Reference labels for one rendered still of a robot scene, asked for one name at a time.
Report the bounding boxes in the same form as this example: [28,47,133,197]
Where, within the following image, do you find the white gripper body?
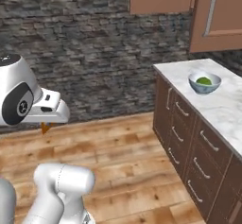
[24,99,71,124]

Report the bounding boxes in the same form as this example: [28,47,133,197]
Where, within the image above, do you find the orange cheese wedge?
[41,122,54,136]

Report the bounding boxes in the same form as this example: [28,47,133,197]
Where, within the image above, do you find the grey salad bowl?
[187,70,223,95]

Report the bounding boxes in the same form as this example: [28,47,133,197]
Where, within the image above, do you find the dark brown base cabinet door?
[206,153,242,224]

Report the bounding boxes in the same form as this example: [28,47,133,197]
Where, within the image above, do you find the dark brown drawer front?
[182,167,221,223]
[165,112,194,158]
[187,141,229,198]
[192,115,235,173]
[169,90,199,135]
[163,136,189,181]

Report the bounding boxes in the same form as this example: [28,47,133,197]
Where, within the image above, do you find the silver base cabinet handle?
[228,198,242,224]
[165,87,174,112]

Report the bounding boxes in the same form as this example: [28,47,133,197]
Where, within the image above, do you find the silver drawer handle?
[174,101,190,118]
[167,147,181,165]
[187,179,204,204]
[192,156,212,181]
[171,126,185,143]
[199,129,220,153]

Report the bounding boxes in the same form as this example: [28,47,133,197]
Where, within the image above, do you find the silver cabinet door handle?
[203,0,221,38]

